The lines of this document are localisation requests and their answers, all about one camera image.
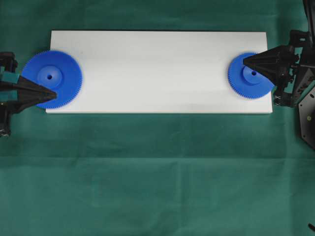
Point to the black taped gripper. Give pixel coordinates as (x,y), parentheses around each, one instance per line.
(27,93)

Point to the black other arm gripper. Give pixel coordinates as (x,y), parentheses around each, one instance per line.
(291,67)

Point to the blue gear with hub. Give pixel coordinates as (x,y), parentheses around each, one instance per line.
(243,83)

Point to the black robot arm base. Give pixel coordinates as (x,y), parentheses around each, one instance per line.
(307,118)

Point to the green table cloth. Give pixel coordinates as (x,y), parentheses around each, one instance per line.
(153,175)

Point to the white rectangular board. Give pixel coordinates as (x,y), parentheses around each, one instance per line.
(158,71)

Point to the black metal frame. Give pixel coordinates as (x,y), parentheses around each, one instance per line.
(309,7)

